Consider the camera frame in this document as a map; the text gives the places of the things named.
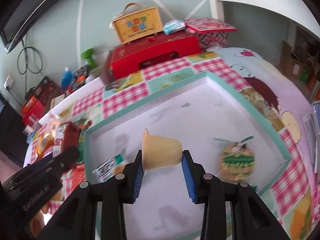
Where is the orange cake packet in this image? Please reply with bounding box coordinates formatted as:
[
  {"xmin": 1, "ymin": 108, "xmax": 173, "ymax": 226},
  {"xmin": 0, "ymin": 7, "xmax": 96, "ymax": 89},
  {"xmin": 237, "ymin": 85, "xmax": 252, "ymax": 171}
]
[{"xmin": 36, "ymin": 133, "xmax": 55, "ymax": 159}]

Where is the yellow pudding cup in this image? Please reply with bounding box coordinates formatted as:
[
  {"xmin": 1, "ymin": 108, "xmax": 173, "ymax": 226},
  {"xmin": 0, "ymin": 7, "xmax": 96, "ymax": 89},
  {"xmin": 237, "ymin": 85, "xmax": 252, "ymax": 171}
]
[{"xmin": 142, "ymin": 128, "xmax": 183, "ymax": 173}]

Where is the yellow childrens day box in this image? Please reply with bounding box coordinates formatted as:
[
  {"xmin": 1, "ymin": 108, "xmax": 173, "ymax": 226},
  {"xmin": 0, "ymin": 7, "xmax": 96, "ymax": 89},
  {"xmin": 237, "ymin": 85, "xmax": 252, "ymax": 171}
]
[{"xmin": 112, "ymin": 3, "xmax": 163, "ymax": 44}]

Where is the pink plaid tablecloth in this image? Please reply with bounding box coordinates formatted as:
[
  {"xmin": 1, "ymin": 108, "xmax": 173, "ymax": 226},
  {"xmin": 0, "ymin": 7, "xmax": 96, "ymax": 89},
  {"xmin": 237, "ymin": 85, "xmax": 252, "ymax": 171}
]
[{"xmin": 24, "ymin": 48, "xmax": 319, "ymax": 239}]

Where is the wall power socket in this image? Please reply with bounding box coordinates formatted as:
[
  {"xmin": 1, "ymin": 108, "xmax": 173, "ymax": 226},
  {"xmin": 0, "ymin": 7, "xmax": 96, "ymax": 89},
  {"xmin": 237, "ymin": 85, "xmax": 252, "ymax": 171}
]
[{"xmin": 4, "ymin": 75, "xmax": 15, "ymax": 90}]

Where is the teal rimmed white tray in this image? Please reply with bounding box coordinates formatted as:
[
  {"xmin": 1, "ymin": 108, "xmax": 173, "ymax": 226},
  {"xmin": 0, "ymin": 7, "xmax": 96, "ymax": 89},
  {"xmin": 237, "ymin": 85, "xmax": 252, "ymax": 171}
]
[{"xmin": 84, "ymin": 72, "xmax": 291, "ymax": 239}]

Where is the large red gift box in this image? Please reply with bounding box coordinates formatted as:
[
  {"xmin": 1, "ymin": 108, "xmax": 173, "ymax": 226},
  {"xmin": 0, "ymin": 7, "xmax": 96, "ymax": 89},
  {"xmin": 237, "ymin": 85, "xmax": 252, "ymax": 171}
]
[{"xmin": 106, "ymin": 31, "xmax": 201, "ymax": 79}]

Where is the blue wet wipes pack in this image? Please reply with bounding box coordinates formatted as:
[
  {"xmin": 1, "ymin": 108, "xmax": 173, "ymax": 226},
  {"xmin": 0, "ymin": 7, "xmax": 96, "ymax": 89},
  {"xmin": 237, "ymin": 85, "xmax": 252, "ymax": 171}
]
[{"xmin": 163, "ymin": 20, "xmax": 186, "ymax": 35}]

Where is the red orange boxes stack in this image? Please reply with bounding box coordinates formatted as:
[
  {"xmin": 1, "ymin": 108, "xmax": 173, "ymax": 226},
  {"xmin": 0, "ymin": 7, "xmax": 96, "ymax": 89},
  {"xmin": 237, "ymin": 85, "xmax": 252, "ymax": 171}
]
[{"xmin": 21, "ymin": 76, "xmax": 60, "ymax": 125}]

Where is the blue water bottle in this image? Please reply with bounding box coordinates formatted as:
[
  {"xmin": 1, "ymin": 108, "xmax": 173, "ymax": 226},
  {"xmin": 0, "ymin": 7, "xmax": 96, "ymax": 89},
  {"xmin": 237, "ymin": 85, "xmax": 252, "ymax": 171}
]
[{"xmin": 61, "ymin": 67, "xmax": 73, "ymax": 91}]

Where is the black cable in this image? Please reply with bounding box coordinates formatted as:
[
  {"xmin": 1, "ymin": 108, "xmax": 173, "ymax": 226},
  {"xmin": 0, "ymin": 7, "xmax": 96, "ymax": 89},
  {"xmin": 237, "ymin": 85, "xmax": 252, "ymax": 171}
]
[{"xmin": 16, "ymin": 33, "xmax": 45, "ymax": 93}]

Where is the round cookie clear packet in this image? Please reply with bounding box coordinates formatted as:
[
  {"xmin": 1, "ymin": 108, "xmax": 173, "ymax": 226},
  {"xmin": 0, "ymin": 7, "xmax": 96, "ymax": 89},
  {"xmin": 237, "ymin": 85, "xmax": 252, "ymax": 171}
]
[{"xmin": 213, "ymin": 135, "xmax": 255, "ymax": 183}]

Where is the cardboard box of toys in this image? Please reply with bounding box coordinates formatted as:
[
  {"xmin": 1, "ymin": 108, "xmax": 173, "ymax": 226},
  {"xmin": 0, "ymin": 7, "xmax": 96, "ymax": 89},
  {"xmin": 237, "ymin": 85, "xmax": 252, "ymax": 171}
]
[{"xmin": 50, "ymin": 64, "xmax": 113, "ymax": 109}]

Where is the dark red biscuit packet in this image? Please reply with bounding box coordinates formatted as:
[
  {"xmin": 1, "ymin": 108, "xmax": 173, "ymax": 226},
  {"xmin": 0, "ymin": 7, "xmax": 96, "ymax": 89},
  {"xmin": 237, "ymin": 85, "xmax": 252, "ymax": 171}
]
[{"xmin": 53, "ymin": 122, "xmax": 81, "ymax": 157}]

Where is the red patterned flat box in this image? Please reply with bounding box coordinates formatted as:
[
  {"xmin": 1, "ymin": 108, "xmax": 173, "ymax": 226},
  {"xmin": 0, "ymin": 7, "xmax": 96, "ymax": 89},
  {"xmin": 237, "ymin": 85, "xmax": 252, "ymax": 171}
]
[{"xmin": 184, "ymin": 17, "xmax": 237, "ymax": 50}]

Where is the green dumbbell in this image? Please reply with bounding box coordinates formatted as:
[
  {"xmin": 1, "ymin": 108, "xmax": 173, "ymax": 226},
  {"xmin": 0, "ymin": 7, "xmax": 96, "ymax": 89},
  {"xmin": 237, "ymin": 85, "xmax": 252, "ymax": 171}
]
[{"xmin": 81, "ymin": 48, "xmax": 97, "ymax": 69}]

